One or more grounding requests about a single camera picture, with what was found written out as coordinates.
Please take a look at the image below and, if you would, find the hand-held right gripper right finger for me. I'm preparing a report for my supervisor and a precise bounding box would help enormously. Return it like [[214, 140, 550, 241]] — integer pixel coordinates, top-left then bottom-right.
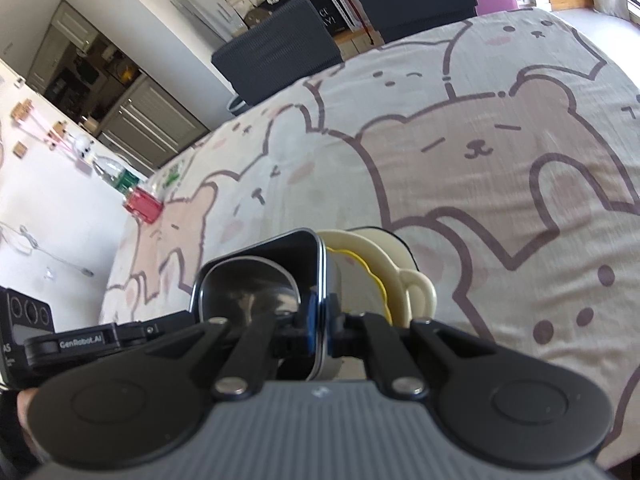
[[334, 311, 502, 401]]

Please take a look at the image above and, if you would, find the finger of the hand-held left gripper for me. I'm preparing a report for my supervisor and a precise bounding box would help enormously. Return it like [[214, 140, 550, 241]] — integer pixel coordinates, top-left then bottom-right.
[[24, 309, 199, 367]]

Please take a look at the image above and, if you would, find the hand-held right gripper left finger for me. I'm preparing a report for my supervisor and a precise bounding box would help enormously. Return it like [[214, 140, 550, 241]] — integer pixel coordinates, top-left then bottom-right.
[[145, 311, 307, 401]]

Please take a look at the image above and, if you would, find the rectangular steel container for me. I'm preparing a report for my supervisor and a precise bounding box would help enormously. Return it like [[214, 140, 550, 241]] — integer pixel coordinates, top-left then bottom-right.
[[191, 256, 304, 324], [197, 228, 347, 382]]

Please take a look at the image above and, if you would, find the floral bowl with yellow rim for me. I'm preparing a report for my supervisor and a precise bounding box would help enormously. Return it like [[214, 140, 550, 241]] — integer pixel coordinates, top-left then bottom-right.
[[327, 246, 389, 322]]

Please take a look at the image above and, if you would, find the cream bowl with handles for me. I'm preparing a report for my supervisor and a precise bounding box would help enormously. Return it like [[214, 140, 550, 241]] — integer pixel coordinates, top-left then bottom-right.
[[315, 227, 439, 382]]

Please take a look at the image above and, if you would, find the white square plate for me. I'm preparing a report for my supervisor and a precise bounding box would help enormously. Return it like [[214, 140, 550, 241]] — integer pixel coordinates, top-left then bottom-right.
[[360, 226, 419, 274]]

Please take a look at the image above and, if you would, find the person's left hand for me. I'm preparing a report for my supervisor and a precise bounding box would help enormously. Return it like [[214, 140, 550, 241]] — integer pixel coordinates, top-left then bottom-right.
[[15, 389, 42, 434]]

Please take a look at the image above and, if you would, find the red drink can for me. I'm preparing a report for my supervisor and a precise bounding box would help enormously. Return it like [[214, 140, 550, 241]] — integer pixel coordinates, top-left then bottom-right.
[[124, 187, 165, 225]]

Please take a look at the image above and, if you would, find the clear plastic water bottle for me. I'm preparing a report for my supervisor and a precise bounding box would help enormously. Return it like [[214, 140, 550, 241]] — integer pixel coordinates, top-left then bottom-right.
[[92, 157, 142, 197]]

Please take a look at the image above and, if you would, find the white plush toy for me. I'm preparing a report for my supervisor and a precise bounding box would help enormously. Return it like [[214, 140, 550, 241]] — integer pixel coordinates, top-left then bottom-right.
[[70, 135, 97, 161]]

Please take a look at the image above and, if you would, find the bear printed tablecloth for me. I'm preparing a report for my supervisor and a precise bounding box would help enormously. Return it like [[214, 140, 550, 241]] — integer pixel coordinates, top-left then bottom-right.
[[97, 7, 640, 471]]

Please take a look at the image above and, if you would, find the green snack packet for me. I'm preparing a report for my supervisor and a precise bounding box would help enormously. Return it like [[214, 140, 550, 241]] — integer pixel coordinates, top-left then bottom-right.
[[162, 160, 189, 189]]

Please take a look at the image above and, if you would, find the grey kitchen base cabinet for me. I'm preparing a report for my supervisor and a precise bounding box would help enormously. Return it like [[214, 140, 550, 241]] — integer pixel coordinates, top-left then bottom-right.
[[97, 77, 211, 171]]

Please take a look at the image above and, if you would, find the white wall cable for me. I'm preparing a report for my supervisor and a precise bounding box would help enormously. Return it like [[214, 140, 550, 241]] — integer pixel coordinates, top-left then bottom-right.
[[0, 222, 94, 279]]

